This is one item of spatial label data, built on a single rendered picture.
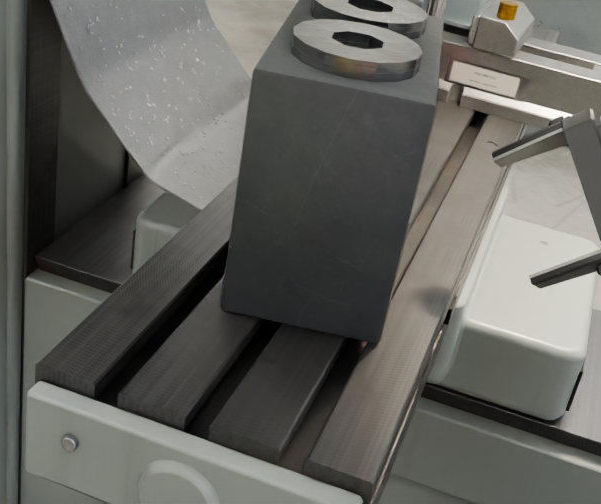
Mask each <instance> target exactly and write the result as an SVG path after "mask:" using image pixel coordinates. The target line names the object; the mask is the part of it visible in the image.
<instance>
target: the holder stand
mask: <svg viewBox="0 0 601 504"><path fill-rule="evenodd" d="M443 26H444V22H443V19H441V18H440V17H435V16H430V15H427V14H426V12H425V10H424V9H422V8H420V7H419V6H417V5H415V4H414V3H411V2H408V1H406V0H298V2H297V3H296V5H295V6H294V8H293V10H292V11H291V13H290V14H289V16H288V17H287V19H286V20H285V22H284V23H283V25H282V26H281V28H280V29H279V31H278V33H277V34H276V36H275V37H274V39H273V40H272V42H271V43H270V45H269V46H268V48H267V49H266V51H265V53H264V54H263V56H262V57H261V59H260V60H259V62H258V63H257V65H256V66H255V68H254V70H253V72H252V79H251V87H250V94H249V101H248V108H247V115H246V123H245V130H244V137H243V144H242V152H241V159H240V166H239V173H238V180H237V188H236V195H235V202H234V209H233V217H232V224H231V231H230V238H229V246H228V253H227V260H226V267H225V274H224V282H223V289H222V296H221V303H220V304H221V308H222V309H223V310H225V311H230V312H234V313H239V314H243V315H248V316H252V317H257V318H262V319H266V320H271V321H275V322H280V323H284V324H289V325H294V326H298V327H303V328H307V329H312V330H316V331H321V332H326V333H330V334H335V335H339V336H344V337H348V338H353V339H358V340H362V341H367V342H371V343H379V341H380V340H381V339H382V334H383V330H384V326H385V322H386V318H387V314H388V309H389V305H390V301H391V297H392V293H393V289H394V285H395V280H396V276H397V272H398V268H399V264H400V260H401V255H402V251H403V247H404V243H405V239H406V235H407V230H408V226H409V222H410V218H411V214H412V210H413V206H414V201H415V197H416V193H417V189H418V185H419V181H420V176H421V172H422V168H423V164H424V160H425V156H426V151H427V147H428V143H429V139H430V135H431V131H432V127H433V122H434V118H435V114H436V110H437V100H438V88H439V76H440V63H441V51H442V38H443Z"/></svg>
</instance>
